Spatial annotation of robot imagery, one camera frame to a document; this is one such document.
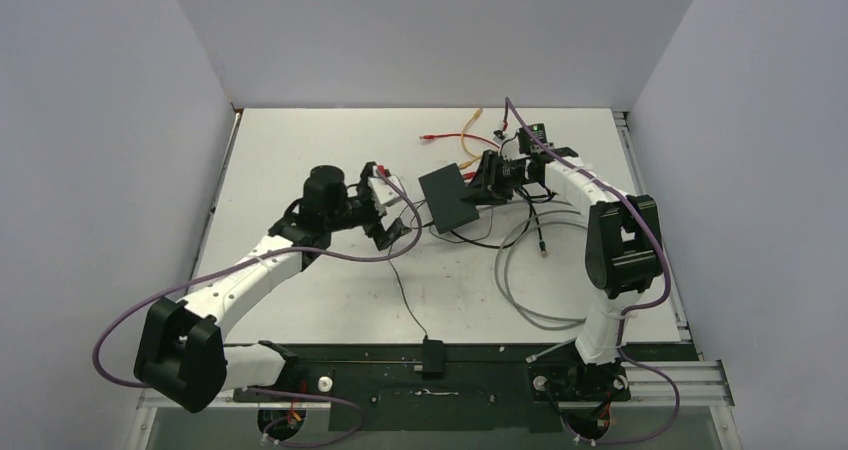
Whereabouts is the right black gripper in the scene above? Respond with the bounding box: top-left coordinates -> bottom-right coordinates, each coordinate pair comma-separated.
462,150 -> 534,205

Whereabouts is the red ethernet cable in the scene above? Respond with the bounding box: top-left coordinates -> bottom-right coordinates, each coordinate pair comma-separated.
419,132 -> 501,182

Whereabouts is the dark grey network switch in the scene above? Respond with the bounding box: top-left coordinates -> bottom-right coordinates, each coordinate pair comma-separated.
418,163 -> 480,234

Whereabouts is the yellow ethernet cable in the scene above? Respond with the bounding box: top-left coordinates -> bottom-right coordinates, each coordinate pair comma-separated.
457,107 -> 501,171

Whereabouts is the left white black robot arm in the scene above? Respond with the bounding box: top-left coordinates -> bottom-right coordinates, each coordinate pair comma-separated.
133,162 -> 411,413

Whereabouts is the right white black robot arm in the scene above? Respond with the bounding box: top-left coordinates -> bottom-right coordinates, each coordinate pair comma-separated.
463,125 -> 671,398

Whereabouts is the black power adapter box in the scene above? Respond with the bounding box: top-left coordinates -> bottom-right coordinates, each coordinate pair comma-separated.
416,337 -> 446,379

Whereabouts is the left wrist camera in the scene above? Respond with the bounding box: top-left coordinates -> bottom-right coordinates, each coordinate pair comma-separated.
367,164 -> 403,215

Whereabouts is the thick black ethernet cable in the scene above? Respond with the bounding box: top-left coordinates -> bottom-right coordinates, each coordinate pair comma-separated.
430,191 -> 561,257

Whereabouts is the grey ethernet cable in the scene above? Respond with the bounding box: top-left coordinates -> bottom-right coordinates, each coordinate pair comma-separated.
494,208 -> 591,363

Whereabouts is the aluminium left side rail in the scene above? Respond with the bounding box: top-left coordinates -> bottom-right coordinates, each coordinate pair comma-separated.
168,103 -> 238,302

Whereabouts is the aluminium rail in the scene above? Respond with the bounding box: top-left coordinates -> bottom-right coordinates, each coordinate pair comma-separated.
612,109 -> 693,343
137,360 -> 737,410
168,103 -> 238,302

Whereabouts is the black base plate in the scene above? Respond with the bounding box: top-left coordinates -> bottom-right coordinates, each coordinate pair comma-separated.
275,343 -> 631,433

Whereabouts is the aluminium right side rail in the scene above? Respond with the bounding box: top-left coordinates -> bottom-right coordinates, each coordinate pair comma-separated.
612,109 -> 693,343

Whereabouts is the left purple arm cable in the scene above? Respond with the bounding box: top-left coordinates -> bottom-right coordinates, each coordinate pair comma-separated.
91,171 -> 425,448

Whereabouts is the aluminium front rail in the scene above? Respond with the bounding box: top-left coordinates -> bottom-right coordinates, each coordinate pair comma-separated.
137,360 -> 737,410

